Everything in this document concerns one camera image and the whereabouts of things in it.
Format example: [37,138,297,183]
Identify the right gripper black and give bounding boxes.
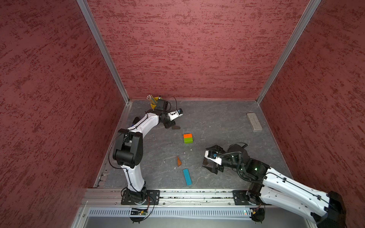
[203,145,244,175]

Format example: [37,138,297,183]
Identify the green rectangular block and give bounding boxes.
[183,137,193,144]

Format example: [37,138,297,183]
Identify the dark brown triangle block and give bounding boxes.
[172,125,181,130]

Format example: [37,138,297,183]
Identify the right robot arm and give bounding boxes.
[202,142,346,228]

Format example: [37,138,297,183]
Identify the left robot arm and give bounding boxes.
[111,97,183,205]

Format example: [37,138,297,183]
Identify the pencils in cup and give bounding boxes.
[146,95,157,106]

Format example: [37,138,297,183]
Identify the teal long block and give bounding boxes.
[183,169,193,186]

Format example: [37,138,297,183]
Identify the grey eraser block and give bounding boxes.
[246,113,263,132]

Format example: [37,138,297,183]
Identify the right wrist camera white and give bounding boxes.
[204,145,225,165]

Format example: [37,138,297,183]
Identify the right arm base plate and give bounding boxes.
[232,190,256,206]

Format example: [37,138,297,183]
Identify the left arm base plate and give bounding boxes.
[121,189,160,206]

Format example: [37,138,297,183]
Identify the aluminium mounting rail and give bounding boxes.
[82,188,313,207]

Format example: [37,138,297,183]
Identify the white slotted cable duct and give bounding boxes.
[88,207,251,219]

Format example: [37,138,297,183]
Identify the left aluminium corner post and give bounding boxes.
[77,0,130,105]

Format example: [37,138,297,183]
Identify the aluminium corner post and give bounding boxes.
[256,0,321,104]
[77,0,130,105]

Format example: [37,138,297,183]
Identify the right aluminium corner post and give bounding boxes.
[256,0,321,104]

